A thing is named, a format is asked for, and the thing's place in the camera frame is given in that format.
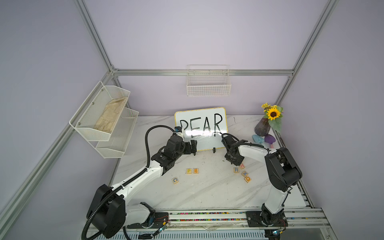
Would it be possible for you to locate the sunflower bouquet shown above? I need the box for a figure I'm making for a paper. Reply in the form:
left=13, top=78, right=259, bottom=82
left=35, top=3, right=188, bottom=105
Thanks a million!
left=262, top=103, right=284, bottom=133

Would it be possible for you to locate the purple pink toy shovel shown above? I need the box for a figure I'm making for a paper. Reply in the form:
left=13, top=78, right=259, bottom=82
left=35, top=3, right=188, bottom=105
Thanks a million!
left=264, top=134, right=276, bottom=149

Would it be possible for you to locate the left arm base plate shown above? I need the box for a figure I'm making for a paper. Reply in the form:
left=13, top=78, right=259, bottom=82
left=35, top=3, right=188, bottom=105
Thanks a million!
left=127, top=212, right=169, bottom=229

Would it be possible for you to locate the light blue toy shovel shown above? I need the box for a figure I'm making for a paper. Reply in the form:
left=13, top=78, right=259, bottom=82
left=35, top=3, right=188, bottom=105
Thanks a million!
left=252, top=135, right=265, bottom=145

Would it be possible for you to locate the dark glass vase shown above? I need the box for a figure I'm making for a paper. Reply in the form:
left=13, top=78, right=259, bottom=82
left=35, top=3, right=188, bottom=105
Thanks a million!
left=254, top=118, right=271, bottom=137

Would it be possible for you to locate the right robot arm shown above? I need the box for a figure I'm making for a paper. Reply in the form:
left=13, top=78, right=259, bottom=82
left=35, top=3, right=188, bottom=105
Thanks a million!
left=222, top=133, right=303, bottom=215

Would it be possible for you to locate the whiteboard with PEAR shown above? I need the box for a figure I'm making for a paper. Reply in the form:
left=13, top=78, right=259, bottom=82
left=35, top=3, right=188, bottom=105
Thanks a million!
left=174, top=107, right=228, bottom=151

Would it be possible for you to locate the white wire wall basket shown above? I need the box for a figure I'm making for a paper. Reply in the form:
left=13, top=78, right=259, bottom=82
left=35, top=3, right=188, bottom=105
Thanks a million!
left=187, top=65, right=232, bottom=97

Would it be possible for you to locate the white two-tier mesh shelf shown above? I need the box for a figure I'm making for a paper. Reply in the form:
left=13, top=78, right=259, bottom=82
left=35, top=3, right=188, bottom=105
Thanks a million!
left=69, top=82, right=139, bottom=159

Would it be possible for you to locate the wooden Q letter block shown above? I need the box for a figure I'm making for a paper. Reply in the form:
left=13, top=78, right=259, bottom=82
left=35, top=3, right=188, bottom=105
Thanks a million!
left=244, top=176, right=252, bottom=183

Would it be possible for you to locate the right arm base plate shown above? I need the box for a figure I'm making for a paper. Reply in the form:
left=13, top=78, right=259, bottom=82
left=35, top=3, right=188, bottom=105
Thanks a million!
left=246, top=210, right=288, bottom=227

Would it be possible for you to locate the wooden X letter block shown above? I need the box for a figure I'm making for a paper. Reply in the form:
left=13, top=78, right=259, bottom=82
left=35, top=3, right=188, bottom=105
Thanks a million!
left=241, top=171, right=249, bottom=178

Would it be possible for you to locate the beige cloth in shelf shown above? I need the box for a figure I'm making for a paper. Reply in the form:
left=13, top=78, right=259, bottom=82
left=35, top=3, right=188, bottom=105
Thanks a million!
left=94, top=97, right=128, bottom=134

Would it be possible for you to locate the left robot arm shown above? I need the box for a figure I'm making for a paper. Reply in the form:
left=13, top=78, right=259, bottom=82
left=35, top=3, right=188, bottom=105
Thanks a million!
left=81, top=126, right=198, bottom=240

